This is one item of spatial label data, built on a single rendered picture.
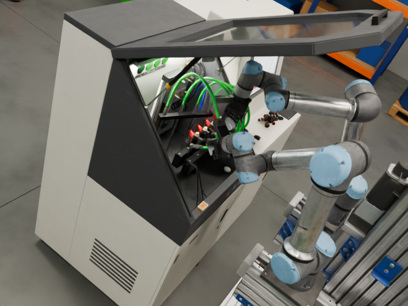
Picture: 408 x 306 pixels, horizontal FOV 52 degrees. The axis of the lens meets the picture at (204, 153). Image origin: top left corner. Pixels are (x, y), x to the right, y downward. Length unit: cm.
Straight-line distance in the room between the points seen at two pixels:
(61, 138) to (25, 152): 125
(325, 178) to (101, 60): 101
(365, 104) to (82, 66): 116
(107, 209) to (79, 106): 53
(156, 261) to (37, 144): 169
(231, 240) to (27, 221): 142
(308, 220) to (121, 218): 102
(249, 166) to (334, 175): 39
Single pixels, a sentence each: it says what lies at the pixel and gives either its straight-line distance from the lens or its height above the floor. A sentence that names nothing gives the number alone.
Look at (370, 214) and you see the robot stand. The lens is 177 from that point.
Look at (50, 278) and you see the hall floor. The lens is 270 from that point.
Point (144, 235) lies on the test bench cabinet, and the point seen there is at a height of 70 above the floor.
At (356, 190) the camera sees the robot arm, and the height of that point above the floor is 125.
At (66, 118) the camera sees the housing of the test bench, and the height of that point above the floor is 102.
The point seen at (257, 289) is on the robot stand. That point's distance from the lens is 183.
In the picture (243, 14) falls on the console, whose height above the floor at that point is 155.
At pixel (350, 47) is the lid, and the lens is 136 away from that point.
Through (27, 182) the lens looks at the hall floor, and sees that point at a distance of 317.
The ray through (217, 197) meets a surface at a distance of 201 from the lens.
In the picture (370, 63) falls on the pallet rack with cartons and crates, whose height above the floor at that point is 27.
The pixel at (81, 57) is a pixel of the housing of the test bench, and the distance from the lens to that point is 187.
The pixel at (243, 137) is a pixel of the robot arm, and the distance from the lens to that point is 153.
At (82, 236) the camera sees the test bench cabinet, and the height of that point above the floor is 37.
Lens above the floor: 227
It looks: 36 degrees down
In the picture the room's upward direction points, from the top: 24 degrees clockwise
